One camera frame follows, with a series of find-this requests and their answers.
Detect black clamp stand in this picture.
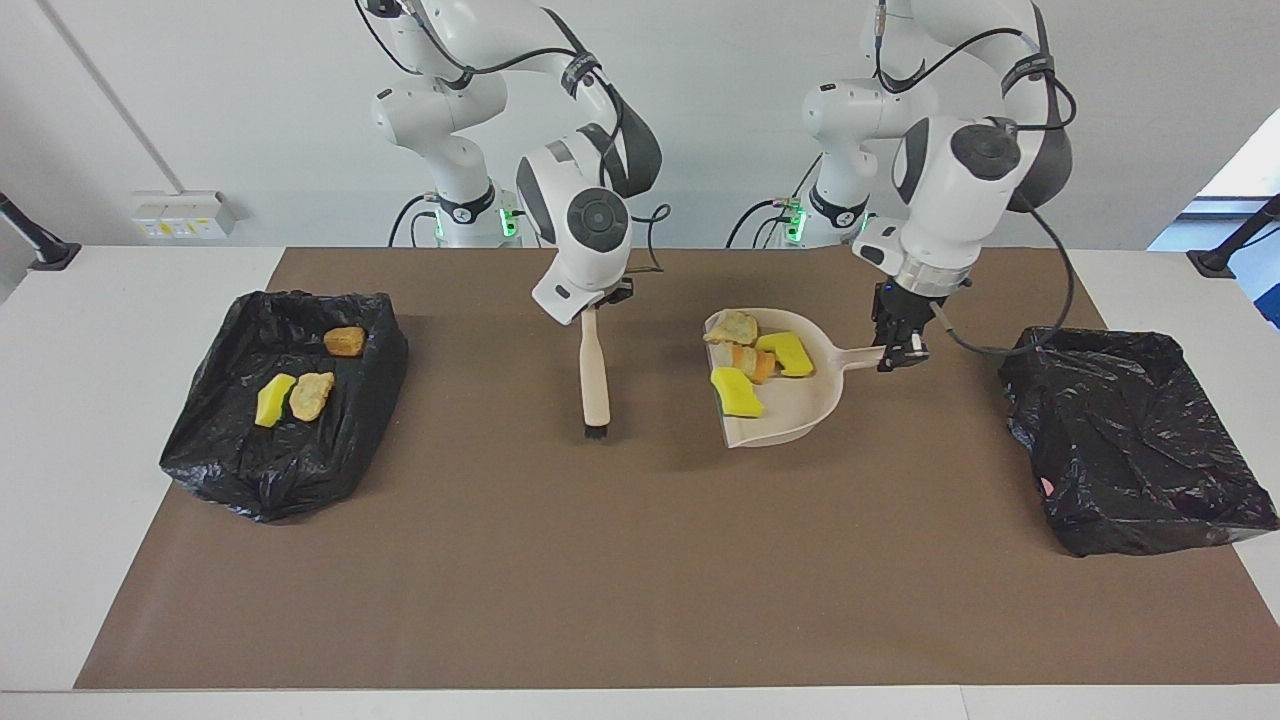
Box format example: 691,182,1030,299
1187,195,1280,279
0,192,82,272

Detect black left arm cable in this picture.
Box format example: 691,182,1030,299
865,0,1079,358

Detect beige plastic dustpan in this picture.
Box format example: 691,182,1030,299
703,308,894,449

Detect black bag-lined bin pink spot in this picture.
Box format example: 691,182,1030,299
998,326,1280,558

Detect brown table mat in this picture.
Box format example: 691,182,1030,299
73,247,1280,691

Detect yellow notched sponge chunk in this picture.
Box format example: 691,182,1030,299
756,332,815,378

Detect beige hand brush black bristles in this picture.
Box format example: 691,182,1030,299
580,305,613,443

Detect white wall socket box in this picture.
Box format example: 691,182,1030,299
132,191,239,241

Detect pale green-edged food piece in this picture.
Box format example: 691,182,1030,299
703,310,760,347

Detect pale tan food piece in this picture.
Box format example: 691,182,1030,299
289,372,336,423

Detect black bag-lined trash bin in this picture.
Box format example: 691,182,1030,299
160,290,409,523

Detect small yellow sponge wedge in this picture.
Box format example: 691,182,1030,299
254,373,298,429

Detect orange striped croissant piece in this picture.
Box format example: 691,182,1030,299
731,344,777,385

